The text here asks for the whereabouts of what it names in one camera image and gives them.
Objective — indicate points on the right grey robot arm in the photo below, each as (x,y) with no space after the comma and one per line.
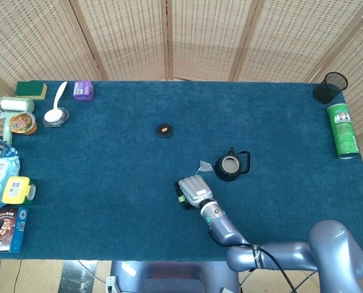
(224,229)

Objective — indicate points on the black teapot lid orange knob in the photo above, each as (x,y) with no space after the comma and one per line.
(164,130)

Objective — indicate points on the tea bag with green tag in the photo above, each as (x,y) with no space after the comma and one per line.
(206,166)

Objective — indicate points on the green yellow sponge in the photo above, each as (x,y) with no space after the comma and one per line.
(30,88)

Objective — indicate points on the white plastic spoon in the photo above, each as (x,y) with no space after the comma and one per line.
(54,114)

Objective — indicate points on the purple box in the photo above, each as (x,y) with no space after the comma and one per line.
(83,91)

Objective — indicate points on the small patterned dish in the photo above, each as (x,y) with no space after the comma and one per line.
(64,117)

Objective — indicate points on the white bracket on torso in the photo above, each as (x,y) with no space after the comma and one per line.
(110,284)

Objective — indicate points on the light green lint roller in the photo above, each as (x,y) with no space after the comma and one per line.
(15,106)

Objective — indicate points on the woven bamboo folding screen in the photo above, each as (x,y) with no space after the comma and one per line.
(199,36)

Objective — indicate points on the orange snack cup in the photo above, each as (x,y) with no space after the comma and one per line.
(22,122)

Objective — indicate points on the green chips can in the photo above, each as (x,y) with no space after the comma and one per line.
(343,131)

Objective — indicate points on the blue fuzzy table cloth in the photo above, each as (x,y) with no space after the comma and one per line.
(108,183)

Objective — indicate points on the yellow lid container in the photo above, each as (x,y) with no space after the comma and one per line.
(15,189)

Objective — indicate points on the blue brown cookie box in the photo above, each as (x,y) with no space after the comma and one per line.
(13,229)

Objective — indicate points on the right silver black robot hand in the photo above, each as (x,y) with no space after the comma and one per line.
(196,190)

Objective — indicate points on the black mesh pen holder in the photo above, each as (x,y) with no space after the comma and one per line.
(330,88)

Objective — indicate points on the grey robot torso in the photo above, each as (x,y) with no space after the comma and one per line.
(175,277)

